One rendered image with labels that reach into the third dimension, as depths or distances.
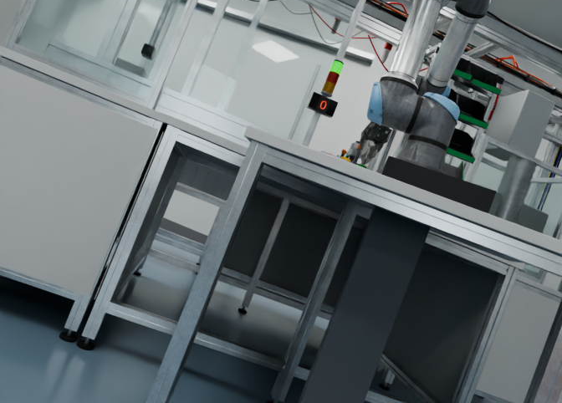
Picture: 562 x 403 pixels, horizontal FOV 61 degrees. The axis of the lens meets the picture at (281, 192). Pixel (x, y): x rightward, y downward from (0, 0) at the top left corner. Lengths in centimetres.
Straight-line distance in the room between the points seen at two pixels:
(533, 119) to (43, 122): 267
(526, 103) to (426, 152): 192
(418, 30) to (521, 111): 183
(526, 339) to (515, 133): 121
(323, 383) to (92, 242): 91
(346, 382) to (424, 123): 76
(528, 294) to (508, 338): 27
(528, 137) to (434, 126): 188
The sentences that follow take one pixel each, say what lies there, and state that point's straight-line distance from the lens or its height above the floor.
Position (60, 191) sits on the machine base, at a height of 48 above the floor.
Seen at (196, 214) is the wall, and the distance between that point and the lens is 582.
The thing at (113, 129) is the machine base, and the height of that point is 74.
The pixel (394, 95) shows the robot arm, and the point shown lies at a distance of 144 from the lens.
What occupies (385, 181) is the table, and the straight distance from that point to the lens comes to 116.
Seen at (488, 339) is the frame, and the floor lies 53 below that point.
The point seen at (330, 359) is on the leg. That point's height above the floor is 36.
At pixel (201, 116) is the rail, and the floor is 91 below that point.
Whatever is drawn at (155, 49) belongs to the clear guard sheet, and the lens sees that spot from 184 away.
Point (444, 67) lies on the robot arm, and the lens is 174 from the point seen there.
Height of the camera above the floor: 68
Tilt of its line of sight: 2 degrees up
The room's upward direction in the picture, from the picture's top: 22 degrees clockwise
